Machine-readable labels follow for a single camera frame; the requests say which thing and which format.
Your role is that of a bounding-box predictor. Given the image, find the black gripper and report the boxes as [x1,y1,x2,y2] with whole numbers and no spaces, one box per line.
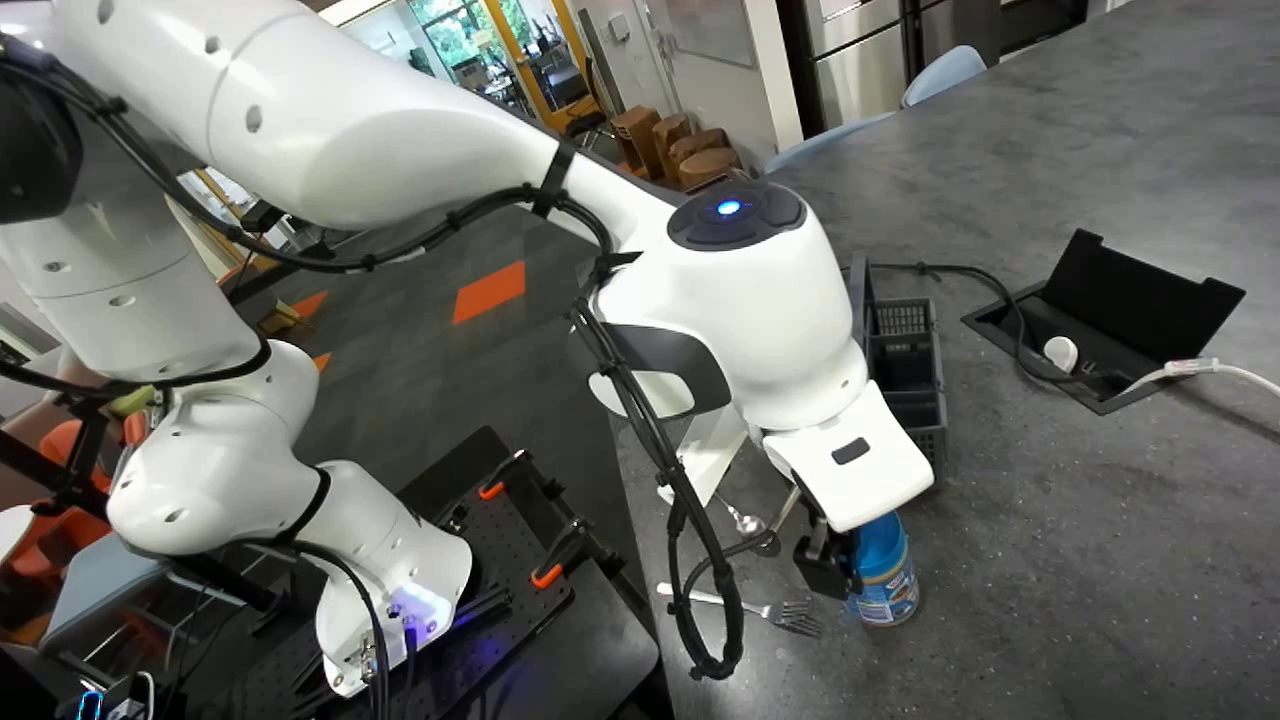
[793,518,863,608]

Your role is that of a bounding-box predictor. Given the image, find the blue lidded peanut butter jar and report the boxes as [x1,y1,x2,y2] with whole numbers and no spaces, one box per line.
[843,508,928,630]

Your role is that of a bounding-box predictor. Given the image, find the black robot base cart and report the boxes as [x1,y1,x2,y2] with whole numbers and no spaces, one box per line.
[54,419,681,720]

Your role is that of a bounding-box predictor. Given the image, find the silver metal fork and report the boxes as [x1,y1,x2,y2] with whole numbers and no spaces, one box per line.
[653,581,831,645]

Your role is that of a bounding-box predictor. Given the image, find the silver metal spoon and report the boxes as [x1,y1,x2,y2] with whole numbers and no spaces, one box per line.
[720,501,788,558]

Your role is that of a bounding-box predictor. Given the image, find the orange tipped black clamp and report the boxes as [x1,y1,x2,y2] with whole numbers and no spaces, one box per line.
[507,517,594,614]
[443,445,536,528]

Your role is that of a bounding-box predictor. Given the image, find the round white plug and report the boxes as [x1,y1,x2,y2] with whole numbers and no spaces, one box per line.
[1041,331,1085,376]

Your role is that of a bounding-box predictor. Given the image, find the black table outlet box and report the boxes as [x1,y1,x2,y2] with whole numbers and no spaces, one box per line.
[958,225,1251,419]

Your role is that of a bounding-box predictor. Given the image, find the light blue chair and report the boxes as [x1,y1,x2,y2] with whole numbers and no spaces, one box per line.
[900,41,998,111]
[763,106,906,177]

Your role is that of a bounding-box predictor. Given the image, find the brown wooden stools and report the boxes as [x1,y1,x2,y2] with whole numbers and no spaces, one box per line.
[606,101,743,192]

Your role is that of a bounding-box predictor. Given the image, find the stainless steel refrigerator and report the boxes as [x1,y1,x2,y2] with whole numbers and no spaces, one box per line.
[778,0,944,136]

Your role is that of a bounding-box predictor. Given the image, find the orange chair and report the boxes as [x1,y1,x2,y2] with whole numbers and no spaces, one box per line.
[35,408,153,501]

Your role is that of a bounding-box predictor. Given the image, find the black power cable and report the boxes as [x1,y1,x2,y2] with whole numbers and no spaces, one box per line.
[870,259,1072,392]

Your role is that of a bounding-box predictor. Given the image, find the white power cable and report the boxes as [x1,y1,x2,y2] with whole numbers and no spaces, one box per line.
[1111,350,1280,404]

